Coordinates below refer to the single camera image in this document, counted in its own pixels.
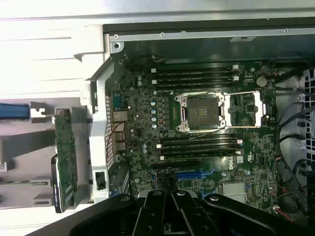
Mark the blue expansion slot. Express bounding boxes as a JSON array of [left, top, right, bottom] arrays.
[[176, 172, 202, 180]]

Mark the silver heatsink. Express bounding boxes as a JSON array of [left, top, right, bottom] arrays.
[[221, 182, 247, 203]]

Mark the black expansion slot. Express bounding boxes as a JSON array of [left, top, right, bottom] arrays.
[[151, 161, 200, 171]]

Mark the black RAM slot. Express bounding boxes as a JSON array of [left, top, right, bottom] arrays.
[[159, 151, 238, 162], [159, 134, 244, 145], [156, 82, 233, 90], [151, 75, 240, 86], [155, 71, 233, 79], [150, 64, 240, 74], [156, 139, 237, 149], [162, 145, 243, 155]]

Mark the green motherboard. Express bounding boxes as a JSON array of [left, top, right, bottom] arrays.
[[109, 60, 279, 212]]

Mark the CPU socket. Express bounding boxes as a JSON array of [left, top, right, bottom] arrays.
[[173, 92, 227, 133]]

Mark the metal socket cover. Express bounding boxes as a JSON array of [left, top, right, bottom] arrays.
[[222, 90, 267, 129]]

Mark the grey parts rack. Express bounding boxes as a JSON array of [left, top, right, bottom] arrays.
[[0, 97, 95, 212]]

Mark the perforated metal disk bay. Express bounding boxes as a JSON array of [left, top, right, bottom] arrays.
[[292, 68, 315, 158]]

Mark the hard disk with blue carrier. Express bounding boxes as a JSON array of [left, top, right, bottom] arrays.
[[0, 103, 30, 121]]

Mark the dark grey PC case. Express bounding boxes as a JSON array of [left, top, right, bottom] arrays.
[[80, 9, 315, 222]]

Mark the black wire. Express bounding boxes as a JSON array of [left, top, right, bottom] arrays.
[[275, 100, 311, 153]]

